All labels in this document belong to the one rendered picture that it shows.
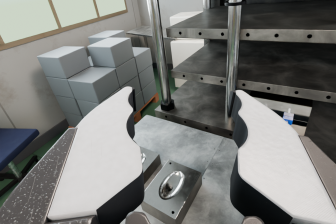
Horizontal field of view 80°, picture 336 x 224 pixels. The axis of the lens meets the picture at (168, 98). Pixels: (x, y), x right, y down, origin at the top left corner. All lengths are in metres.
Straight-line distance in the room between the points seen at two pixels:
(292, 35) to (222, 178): 0.64
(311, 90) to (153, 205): 0.80
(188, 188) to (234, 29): 0.67
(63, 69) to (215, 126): 1.57
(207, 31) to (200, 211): 0.78
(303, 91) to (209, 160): 0.51
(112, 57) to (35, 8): 0.98
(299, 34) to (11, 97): 2.47
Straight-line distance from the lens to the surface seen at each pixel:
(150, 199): 0.79
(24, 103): 2.66
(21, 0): 2.64
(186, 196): 0.78
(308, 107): 1.10
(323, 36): 0.98
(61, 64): 2.18
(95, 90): 2.00
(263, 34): 0.99
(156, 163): 0.94
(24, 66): 2.62
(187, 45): 2.78
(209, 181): 0.90
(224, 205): 0.84
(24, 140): 2.13
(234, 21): 0.96
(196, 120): 1.21
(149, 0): 1.11
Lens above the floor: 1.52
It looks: 30 degrees down
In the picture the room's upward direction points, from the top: 8 degrees counter-clockwise
